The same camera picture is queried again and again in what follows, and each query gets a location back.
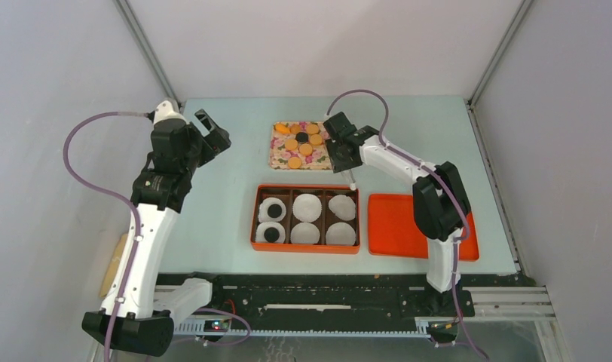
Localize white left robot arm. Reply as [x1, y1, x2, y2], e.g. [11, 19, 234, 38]
[76, 105, 231, 361]

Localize aluminium frame post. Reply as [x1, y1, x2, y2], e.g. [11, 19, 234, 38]
[112, 0, 180, 103]
[467, 0, 536, 109]

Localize orange box lid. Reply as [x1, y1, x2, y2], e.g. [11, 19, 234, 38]
[368, 193, 481, 262]

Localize white paper cup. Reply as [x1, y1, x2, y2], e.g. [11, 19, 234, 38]
[254, 222, 286, 244]
[292, 194, 322, 222]
[258, 197, 287, 222]
[290, 222, 320, 245]
[328, 195, 356, 221]
[325, 222, 356, 247]

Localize black sandwich cookie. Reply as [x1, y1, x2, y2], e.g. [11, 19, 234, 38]
[267, 204, 283, 219]
[263, 227, 281, 243]
[295, 132, 310, 145]

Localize round yellow biscuit bottom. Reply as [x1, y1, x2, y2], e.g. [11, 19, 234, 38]
[287, 157, 302, 169]

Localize aluminium frame post right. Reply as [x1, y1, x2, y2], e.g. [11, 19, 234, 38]
[467, 0, 536, 109]

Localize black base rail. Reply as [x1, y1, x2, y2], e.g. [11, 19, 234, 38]
[151, 271, 557, 341]

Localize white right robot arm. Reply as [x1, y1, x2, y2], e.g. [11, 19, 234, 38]
[323, 112, 471, 315]

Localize brown round cookie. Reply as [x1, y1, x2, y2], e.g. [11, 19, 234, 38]
[289, 124, 301, 134]

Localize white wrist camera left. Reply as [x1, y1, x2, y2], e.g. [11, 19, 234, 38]
[152, 98, 188, 125]

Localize round yellow biscuit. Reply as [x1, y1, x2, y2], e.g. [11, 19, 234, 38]
[305, 123, 320, 135]
[287, 157, 302, 169]
[284, 139, 299, 151]
[309, 133, 324, 146]
[298, 143, 314, 156]

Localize aluminium frame post left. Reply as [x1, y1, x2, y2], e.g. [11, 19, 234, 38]
[112, 0, 180, 103]

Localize orange cookie box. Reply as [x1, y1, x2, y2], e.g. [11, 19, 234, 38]
[250, 185, 360, 254]

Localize orange fish cookie left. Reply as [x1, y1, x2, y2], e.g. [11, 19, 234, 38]
[274, 123, 292, 135]

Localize round yellow biscuit top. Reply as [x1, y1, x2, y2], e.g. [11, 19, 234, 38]
[305, 123, 320, 135]

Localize floral serving tray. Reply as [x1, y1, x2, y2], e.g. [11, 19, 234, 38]
[269, 121, 332, 170]

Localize black sandwich cookie on tray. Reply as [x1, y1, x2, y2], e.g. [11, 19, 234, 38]
[295, 132, 310, 145]

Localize metal tongs white handle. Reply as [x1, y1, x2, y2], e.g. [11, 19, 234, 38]
[341, 170, 357, 191]

